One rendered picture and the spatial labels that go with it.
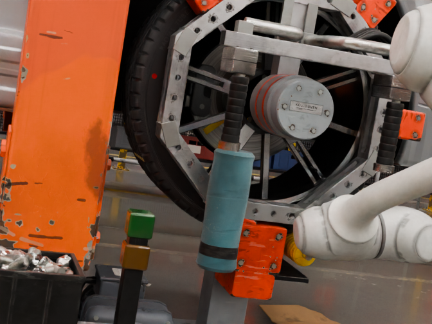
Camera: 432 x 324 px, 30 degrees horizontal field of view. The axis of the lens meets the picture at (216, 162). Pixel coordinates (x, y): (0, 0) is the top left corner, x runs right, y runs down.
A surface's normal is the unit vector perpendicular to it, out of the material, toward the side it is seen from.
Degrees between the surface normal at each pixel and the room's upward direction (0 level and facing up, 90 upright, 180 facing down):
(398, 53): 82
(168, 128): 90
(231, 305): 90
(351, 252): 135
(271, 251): 90
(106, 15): 90
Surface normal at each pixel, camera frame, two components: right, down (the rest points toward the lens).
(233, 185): 0.15, 0.08
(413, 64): -0.64, 0.34
